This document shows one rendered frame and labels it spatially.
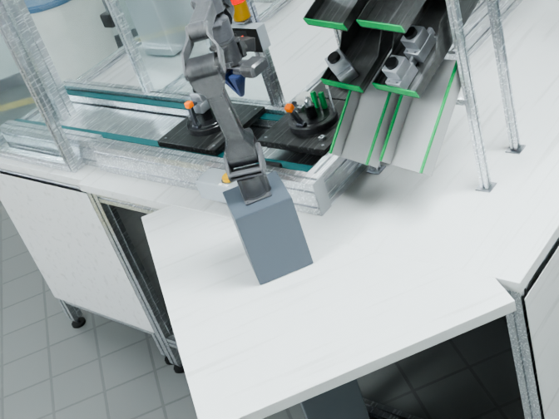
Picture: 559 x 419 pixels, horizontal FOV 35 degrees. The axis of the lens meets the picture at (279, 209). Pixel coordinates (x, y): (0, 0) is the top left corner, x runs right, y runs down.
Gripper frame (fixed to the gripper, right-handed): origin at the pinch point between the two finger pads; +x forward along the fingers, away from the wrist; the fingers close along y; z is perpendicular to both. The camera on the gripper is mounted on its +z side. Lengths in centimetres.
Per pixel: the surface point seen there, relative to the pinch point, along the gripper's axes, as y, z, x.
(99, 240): 88, -4, 66
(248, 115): 28.8, 25.9, 28.4
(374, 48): -25.2, 22.4, 1.3
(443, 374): -15, 30, 125
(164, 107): 69, 28, 31
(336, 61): -21.4, 12.2, -0.7
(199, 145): 33.9, 8.6, 28.4
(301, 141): 2.5, 17.4, 28.4
